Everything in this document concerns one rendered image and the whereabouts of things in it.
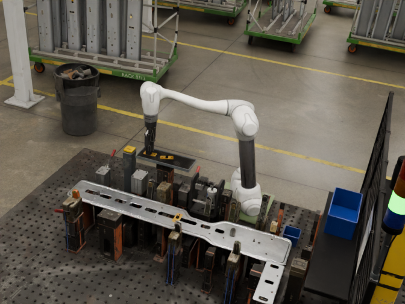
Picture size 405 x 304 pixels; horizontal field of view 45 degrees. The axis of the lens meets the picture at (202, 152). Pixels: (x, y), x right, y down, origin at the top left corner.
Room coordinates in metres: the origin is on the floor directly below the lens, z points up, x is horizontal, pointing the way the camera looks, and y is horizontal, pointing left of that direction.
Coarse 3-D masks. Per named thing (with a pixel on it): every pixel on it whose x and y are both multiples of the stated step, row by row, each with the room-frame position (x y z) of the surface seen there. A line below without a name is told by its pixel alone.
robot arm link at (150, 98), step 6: (144, 90) 2.66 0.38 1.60; (150, 90) 2.64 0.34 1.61; (156, 90) 2.65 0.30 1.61; (144, 96) 2.63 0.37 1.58; (150, 96) 2.62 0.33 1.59; (156, 96) 2.63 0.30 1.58; (144, 102) 2.62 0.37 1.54; (150, 102) 2.61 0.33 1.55; (156, 102) 2.63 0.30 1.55; (144, 108) 2.62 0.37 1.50; (150, 108) 2.61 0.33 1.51; (156, 108) 2.63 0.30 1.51; (150, 114) 2.62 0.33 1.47
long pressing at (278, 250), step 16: (80, 192) 2.40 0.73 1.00; (112, 192) 2.43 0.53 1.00; (112, 208) 2.28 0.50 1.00; (128, 208) 2.29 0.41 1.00; (144, 208) 2.30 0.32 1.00; (160, 208) 2.32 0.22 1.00; (176, 208) 2.32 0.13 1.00; (160, 224) 2.17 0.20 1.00; (208, 224) 2.20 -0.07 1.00; (224, 224) 2.22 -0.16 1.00; (208, 240) 2.07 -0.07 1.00; (224, 240) 2.08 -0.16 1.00; (240, 240) 2.09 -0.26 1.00; (256, 240) 2.10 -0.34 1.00; (272, 240) 2.11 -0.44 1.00; (288, 240) 2.12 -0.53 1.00; (256, 256) 1.97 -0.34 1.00; (272, 256) 1.98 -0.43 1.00
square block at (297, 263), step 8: (296, 264) 1.87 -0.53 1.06; (304, 264) 1.88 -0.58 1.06; (296, 272) 1.85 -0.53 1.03; (304, 272) 1.84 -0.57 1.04; (288, 280) 1.86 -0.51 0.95; (296, 280) 1.85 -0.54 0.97; (288, 288) 1.86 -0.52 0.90; (296, 288) 1.85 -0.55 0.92; (288, 296) 1.86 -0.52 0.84; (296, 296) 1.84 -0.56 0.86
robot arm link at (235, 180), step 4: (236, 172) 2.83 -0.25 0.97; (232, 176) 2.84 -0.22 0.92; (236, 176) 2.80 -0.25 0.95; (232, 180) 2.82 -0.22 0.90; (236, 180) 2.78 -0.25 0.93; (240, 180) 2.77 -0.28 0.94; (232, 184) 2.81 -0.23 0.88; (236, 184) 2.76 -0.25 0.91; (232, 188) 2.79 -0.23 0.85; (236, 188) 2.74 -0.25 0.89; (232, 196) 2.80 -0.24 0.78
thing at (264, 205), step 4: (264, 196) 2.25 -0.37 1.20; (268, 196) 2.23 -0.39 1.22; (264, 200) 2.21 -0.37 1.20; (268, 200) 2.24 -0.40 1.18; (264, 204) 2.24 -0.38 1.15; (260, 208) 2.23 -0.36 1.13; (264, 208) 2.23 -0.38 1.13; (260, 212) 2.23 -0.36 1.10; (264, 212) 2.23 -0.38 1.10; (264, 216) 2.22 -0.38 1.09; (264, 220) 2.21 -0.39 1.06
